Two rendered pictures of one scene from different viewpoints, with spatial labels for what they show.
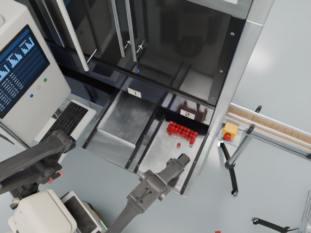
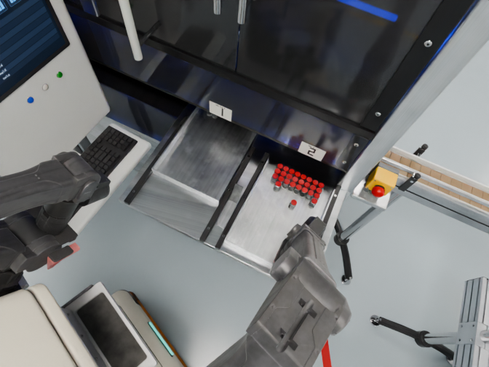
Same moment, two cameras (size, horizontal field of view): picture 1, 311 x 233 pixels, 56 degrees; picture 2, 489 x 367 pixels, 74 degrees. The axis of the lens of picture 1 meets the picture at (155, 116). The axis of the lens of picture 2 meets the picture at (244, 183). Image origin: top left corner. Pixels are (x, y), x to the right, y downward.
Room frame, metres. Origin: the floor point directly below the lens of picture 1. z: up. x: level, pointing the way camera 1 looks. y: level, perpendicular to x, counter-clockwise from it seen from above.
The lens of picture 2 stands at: (0.18, 0.14, 1.92)
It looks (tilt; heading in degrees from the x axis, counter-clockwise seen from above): 63 degrees down; 348
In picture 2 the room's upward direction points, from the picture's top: 11 degrees clockwise
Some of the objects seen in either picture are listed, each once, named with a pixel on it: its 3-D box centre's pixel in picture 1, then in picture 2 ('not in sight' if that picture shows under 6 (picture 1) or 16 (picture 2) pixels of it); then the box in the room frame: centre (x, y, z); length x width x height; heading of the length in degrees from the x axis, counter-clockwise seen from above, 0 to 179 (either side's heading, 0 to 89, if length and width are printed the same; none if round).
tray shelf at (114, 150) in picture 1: (149, 136); (241, 187); (0.68, 0.04, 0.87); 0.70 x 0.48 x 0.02; 62
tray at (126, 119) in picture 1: (129, 114); (208, 149); (0.82, 0.16, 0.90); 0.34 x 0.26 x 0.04; 152
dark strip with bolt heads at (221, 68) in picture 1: (216, 84); (401, 81); (0.69, -0.28, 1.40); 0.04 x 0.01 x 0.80; 62
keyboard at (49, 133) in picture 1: (61, 129); (88, 170); (0.78, 0.60, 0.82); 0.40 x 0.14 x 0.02; 149
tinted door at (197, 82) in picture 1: (179, 53); (340, 4); (0.79, -0.12, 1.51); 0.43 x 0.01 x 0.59; 62
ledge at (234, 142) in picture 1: (230, 132); (372, 187); (0.68, -0.45, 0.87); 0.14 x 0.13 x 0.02; 152
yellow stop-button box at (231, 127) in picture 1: (230, 129); (381, 179); (0.65, -0.42, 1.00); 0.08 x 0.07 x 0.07; 152
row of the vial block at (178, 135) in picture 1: (180, 135); (294, 188); (0.66, -0.14, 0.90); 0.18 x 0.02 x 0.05; 61
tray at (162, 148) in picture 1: (172, 152); (281, 215); (0.57, -0.09, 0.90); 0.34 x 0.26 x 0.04; 151
